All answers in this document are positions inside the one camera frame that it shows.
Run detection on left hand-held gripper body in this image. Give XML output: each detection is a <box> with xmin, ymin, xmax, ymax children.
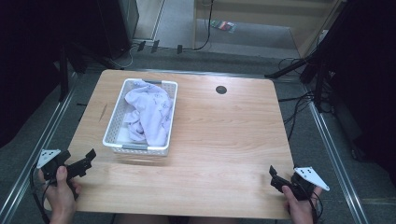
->
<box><xmin>36</xmin><ymin>148</ymin><xmax>87</xmax><ymax>188</ymax></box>

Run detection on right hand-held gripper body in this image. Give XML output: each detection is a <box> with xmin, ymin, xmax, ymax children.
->
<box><xmin>280</xmin><ymin>166</ymin><xmax>331</xmax><ymax>202</ymax></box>

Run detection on person's right hand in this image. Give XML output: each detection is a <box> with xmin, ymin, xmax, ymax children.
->
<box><xmin>281</xmin><ymin>185</ymin><xmax>323</xmax><ymax>224</ymax></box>

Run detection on person's left hand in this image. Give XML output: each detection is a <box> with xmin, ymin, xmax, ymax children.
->
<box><xmin>37</xmin><ymin>165</ymin><xmax>83</xmax><ymax>224</ymax></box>

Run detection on white perforated plastic basket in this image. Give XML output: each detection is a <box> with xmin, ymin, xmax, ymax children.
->
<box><xmin>102</xmin><ymin>77</ymin><xmax>179</xmax><ymax>157</ymax></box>

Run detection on lavender printed cloth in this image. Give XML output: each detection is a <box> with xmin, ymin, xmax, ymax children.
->
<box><xmin>123</xmin><ymin>79</ymin><xmax>174</xmax><ymax>147</ymax></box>

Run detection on black tripod stand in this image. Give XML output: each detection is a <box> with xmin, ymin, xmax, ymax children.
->
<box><xmin>264</xmin><ymin>0</ymin><xmax>353</xmax><ymax>114</ymax></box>

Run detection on dark cabinet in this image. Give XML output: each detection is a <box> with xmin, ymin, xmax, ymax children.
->
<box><xmin>95</xmin><ymin>0</ymin><xmax>140</xmax><ymax>61</ymax></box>

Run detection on colourful packet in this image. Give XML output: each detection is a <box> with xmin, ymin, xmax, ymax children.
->
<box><xmin>210</xmin><ymin>20</ymin><xmax>238</xmax><ymax>35</ymax></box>

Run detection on metal floor rail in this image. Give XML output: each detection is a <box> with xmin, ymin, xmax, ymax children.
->
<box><xmin>303</xmin><ymin>83</ymin><xmax>372</xmax><ymax>224</ymax></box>
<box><xmin>0</xmin><ymin>72</ymin><xmax>79</xmax><ymax>224</ymax></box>

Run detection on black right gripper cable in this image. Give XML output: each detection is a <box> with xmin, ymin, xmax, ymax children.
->
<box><xmin>292</xmin><ymin>181</ymin><xmax>324</xmax><ymax>224</ymax></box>

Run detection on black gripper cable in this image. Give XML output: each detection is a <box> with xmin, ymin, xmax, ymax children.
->
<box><xmin>292</xmin><ymin>181</ymin><xmax>324</xmax><ymax>224</ymax></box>
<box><xmin>29</xmin><ymin>163</ymin><xmax>51</xmax><ymax>224</ymax></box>

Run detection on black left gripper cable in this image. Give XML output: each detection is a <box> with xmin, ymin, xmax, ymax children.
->
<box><xmin>29</xmin><ymin>163</ymin><xmax>51</xmax><ymax>224</ymax></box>

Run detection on tangled black floor cables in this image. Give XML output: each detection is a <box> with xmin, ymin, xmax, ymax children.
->
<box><xmin>277</xmin><ymin>56</ymin><xmax>321</xmax><ymax>142</ymax></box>

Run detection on white floor cable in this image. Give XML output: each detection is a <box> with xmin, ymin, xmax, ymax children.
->
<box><xmin>108</xmin><ymin>42</ymin><xmax>140</xmax><ymax>70</ymax></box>

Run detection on black hanging cable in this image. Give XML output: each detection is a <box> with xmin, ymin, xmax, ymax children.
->
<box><xmin>191</xmin><ymin>0</ymin><xmax>216</xmax><ymax>51</ymax></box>

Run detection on light wooden furniture frame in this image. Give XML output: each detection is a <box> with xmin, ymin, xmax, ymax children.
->
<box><xmin>191</xmin><ymin>0</ymin><xmax>347</xmax><ymax>59</ymax></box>

